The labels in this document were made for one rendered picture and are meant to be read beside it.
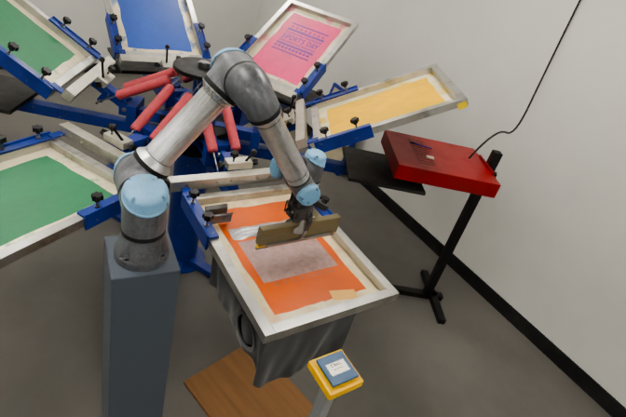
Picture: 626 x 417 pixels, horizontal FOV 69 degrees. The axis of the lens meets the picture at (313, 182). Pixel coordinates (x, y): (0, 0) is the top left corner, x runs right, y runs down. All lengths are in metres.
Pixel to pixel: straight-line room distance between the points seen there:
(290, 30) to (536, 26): 1.64
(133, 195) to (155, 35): 2.15
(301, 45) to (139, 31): 1.07
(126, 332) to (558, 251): 2.68
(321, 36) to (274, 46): 0.34
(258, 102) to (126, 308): 0.68
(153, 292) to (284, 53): 2.24
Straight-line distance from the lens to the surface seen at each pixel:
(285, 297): 1.68
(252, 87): 1.18
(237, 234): 1.89
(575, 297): 3.41
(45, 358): 2.71
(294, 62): 3.21
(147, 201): 1.23
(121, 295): 1.37
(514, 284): 3.61
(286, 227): 1.68
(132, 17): 3.35
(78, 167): 2.24
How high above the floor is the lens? 2.13
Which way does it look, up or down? 30 degrees down
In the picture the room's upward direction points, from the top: 16 degrees clockwise
